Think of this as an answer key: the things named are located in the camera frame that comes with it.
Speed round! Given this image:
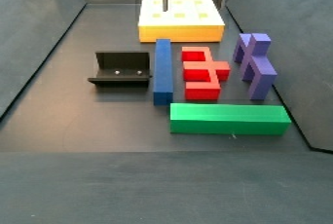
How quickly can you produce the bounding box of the black angle bracket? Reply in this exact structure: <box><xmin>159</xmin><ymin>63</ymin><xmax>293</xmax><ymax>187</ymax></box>
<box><xmin>87</xmin><ymin>51</ymin><xmax>151</xmax><ymax>85</ymax></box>

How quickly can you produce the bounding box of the red cross-shaped block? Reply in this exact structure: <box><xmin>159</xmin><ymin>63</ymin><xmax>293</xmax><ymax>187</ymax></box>
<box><xmin>180</xmin><ymin>47</ymin><xmax>230</xmax><ymax>100</ymax></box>

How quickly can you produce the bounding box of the blue long block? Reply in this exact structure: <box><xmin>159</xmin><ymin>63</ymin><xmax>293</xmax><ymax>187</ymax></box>
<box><xmin>154</xmin><ymin>39</ymin><xmax>172</xmax><ymax>105</ymax></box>

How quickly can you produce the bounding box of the yellow board with slots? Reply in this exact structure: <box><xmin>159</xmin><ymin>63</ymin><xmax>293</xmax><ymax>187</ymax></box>
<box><xmin>138</xmin><ymin>0</ymin><xmax>225</xmax><ymax>43</ymax></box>

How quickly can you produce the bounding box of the green long block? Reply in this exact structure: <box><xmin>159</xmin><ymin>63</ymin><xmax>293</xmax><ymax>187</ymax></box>
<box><xmin>170</xmin><ymin>103</ymin><xmax>291</xmax><ymax>135</ymax></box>

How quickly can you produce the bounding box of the purple cross-shaped block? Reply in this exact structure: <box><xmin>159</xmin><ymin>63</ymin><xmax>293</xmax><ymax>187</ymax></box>
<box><xmin>233</xmin><ymin>33</ymin><xmax>277</xmax><ymax>100</ymax></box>

